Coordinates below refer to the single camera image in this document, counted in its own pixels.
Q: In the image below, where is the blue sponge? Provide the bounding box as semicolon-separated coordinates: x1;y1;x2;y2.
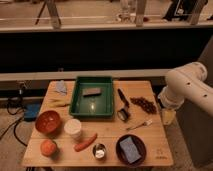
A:
120;137;141;163

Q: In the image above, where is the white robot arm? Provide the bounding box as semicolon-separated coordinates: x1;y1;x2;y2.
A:
158;62;213;125

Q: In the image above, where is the red bowl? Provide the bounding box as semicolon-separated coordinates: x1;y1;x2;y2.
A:
35;110;62;134

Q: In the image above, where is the silver fork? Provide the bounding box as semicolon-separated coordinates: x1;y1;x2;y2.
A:
126;119;153;131

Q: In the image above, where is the dark grape bunch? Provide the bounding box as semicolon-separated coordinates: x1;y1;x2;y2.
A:
130;97;157;114

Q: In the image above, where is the wooden folding table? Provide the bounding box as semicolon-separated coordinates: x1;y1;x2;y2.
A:
22;81;174;167

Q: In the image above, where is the small metal cup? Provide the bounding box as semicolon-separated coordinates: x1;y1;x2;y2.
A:
92;143;106;159

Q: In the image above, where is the green plastic tray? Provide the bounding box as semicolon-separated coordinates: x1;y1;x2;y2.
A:
69;76;114;118

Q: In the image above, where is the grey block in tray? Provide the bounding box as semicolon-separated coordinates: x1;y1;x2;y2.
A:
82;88;101;97

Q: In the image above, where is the orange carrot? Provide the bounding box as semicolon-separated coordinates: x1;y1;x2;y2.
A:
74;133;98;152

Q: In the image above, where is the white cup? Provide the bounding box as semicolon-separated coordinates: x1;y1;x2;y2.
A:
64;119;82;138

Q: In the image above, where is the blue crumpled cloth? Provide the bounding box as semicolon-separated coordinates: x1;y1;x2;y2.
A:
55;80;67;95

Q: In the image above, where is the yellow banana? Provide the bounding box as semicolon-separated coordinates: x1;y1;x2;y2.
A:
49;99;70;107

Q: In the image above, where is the orange round fruit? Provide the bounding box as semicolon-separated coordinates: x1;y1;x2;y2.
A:
40;139;57;157

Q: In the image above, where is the blue box on floor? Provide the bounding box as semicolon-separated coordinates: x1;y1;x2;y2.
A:
24;103;41;121

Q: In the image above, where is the black cable on floor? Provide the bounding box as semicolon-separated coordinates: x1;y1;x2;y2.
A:
0;96;28;148

